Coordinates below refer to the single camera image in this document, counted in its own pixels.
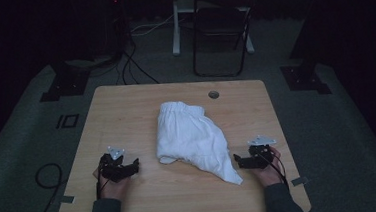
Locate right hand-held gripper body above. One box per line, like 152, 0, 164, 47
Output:
244, 133, 279, 170

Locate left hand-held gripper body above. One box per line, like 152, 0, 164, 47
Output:
97, 144, 133, 185

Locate white shorts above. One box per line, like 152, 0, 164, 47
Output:
153, 97, 245, 191

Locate person's left hand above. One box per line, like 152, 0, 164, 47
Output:
92, 163, 133, 204

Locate person's right hand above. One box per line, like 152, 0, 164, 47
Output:
251, 145, 285, 190

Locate grey tape strip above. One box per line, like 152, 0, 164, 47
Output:
289, 175, 311, 188
59, 194, 77, 205

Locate black folding chair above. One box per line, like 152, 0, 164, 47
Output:
188, 0, 264, 80

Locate dark equipment with red light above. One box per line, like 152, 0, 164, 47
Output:
57, 0, 135, 71

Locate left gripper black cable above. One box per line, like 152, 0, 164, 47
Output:
93, 156, 111, 201

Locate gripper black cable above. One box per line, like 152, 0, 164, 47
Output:
93, 156, 111, 201
258, 147, 290, 193

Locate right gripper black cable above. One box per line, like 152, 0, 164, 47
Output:
258, 147, 290, 193

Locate black stand with base plate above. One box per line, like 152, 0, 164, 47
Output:
275, 0, 333, 98
37, 58, 93, 103

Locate black floor cables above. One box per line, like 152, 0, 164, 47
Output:
113, 37, 160, 88

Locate white desk frame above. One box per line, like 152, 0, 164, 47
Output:
169, 0, 257, 60

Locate white floor cable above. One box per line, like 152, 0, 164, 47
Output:
129, 14, 177, 38

